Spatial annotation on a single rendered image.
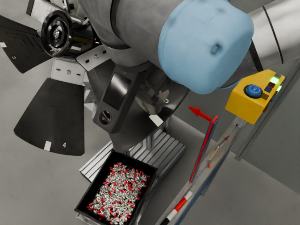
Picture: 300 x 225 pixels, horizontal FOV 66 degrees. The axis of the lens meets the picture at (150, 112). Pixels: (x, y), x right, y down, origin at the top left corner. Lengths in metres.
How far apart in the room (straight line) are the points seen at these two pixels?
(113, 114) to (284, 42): 0.25
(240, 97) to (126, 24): 0.55
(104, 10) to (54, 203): 1.59
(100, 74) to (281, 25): 0.42
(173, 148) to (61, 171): 0.82
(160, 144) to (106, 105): 1.35
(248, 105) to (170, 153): 1.06
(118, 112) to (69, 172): 1.45
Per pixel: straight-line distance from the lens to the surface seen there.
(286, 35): 0.30
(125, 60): 0.31
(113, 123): 0.37
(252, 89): 0.73
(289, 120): 1.40
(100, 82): 0.58
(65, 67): 0.71
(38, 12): 1.03
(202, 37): 0.18
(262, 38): 0.30
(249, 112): 0.74
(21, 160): 1.98
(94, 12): 0.26
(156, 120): 0.52
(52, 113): 0.74
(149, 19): 0.20
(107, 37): 0.29
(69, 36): 0.62
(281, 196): 1.86
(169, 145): 1.72
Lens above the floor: 1.57
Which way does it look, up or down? 53 degrees down
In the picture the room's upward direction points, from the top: straight up
